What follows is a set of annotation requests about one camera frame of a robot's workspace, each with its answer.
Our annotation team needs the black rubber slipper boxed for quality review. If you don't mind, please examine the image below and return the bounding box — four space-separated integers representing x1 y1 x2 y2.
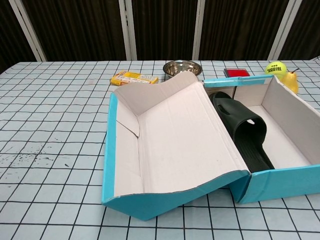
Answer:
208 91 276 173

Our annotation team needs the red ink pad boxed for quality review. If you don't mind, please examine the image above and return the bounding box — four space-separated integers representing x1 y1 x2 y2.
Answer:
224 67 251 78

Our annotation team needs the yellow snack packet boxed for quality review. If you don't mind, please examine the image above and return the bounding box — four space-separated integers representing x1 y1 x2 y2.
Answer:
109 70 159 86

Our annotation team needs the yellow pear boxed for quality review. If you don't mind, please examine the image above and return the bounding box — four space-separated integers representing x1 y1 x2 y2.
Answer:
281 67 300 95

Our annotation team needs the light blue checkered tablecloth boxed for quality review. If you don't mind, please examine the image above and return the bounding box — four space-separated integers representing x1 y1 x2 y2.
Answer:
0 59 320 240

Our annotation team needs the light blue cardboard shoe box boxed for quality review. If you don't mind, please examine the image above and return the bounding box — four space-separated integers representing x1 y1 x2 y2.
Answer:
100 72 320 222

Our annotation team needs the yellow-green tennis ball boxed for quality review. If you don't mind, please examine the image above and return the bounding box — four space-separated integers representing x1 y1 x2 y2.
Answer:
264 61 287 82

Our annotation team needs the stainless steel bowl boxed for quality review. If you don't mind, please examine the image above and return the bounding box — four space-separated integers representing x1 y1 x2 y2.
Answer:
162 60 202 81

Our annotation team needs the dark screen panel white frame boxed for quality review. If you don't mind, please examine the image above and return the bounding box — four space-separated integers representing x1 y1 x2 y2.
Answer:
0 0 42 73
124 0 201 61
269 0 320 61
193 0 296 61
18 0 132 62

